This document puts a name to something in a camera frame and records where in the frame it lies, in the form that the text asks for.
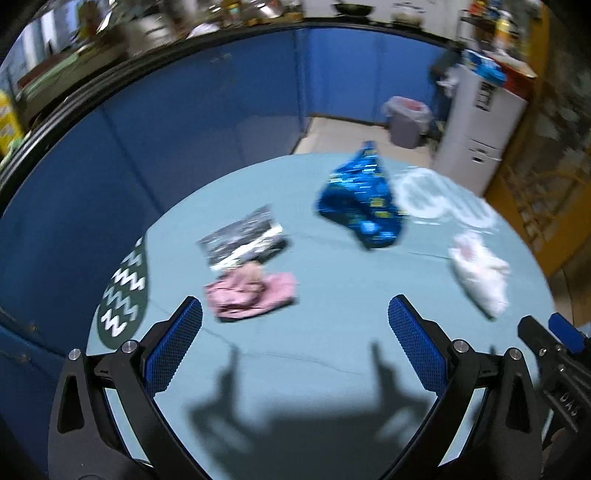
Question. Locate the white cabinet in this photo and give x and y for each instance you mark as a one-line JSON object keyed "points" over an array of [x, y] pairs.
{"points": [[475, 138]]}

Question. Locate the black frying pan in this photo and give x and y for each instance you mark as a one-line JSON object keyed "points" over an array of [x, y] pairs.
{"points": [[353, 8]]}

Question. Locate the silver black foil wrapper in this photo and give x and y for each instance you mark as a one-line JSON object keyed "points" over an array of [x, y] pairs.
{"points": [[240, 235]]}

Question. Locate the grey trash bin with bag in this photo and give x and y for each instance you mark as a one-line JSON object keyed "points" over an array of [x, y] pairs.
{"points": [[406, 122]]}

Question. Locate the blue foil snack bag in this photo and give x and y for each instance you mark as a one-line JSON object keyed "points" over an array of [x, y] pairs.
{"points": [[364, 198]]}

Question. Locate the white crumpled plastic bag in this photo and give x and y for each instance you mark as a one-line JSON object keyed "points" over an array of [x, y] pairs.
{"points": [[480, 272]]}

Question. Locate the black metal rack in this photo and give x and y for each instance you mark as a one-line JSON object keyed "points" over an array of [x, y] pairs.
{"points": [[475, 27]]}

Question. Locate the brown cardboard box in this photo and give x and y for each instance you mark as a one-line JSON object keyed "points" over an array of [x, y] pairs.
{"points": [[517, 74]]}

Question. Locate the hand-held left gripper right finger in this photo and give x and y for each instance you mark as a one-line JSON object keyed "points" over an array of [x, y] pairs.
{"points": [[415, 341]]}

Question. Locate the yellow packet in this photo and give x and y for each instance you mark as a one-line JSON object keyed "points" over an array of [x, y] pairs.
{"points": [[9, 122]]}

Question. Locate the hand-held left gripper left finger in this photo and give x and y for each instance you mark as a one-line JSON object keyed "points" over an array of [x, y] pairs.
{"points": [[178, 337]]}

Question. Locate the yellow bottle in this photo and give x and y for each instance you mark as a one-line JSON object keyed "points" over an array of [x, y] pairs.
{"points": [[502, 30]]}

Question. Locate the wooden chair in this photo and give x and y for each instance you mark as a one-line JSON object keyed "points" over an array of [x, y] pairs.
{"points": [[526, 207]]}

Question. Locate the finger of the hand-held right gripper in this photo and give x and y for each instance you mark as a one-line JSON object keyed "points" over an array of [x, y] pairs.
{"points": [[533, 334], [570, 332]]}

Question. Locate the pink wrapper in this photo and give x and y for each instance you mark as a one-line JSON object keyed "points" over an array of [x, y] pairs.
{"points": [[258, 293]]}

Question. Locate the white cooking pot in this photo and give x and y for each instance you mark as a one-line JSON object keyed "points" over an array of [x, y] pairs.
{"points": [[406, 14]]}

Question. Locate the blue kitchen cabinets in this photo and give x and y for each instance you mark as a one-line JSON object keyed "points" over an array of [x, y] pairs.
{"points": [[184, 115]]}

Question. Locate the blue plastic bag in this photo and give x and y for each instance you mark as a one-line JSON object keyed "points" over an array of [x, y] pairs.
{"points": [[485, 67]]}

